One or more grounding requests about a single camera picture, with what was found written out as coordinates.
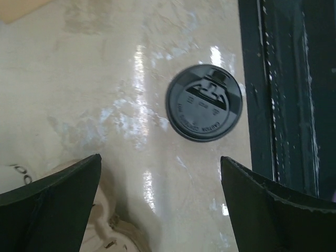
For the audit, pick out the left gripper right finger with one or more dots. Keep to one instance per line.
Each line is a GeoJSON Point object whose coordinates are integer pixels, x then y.
{"type": "Point", "coordinates": [267, 216]}

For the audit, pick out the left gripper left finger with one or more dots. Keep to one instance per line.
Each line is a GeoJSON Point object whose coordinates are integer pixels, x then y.
{"type": "Point", "coordinates": [51, 214]}

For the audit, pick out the black cup lid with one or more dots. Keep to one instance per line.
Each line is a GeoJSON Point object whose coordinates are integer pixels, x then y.
{"type": "Point", "coordinates": [203, 103]}

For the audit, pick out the brown paper bag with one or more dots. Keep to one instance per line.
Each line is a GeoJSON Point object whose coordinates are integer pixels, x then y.
{"type": "Point", "coordinates": [12, 10]}

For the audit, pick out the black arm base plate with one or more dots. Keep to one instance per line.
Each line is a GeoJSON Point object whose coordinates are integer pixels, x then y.
{"type": "Point", "coordinates": [289, 64]}

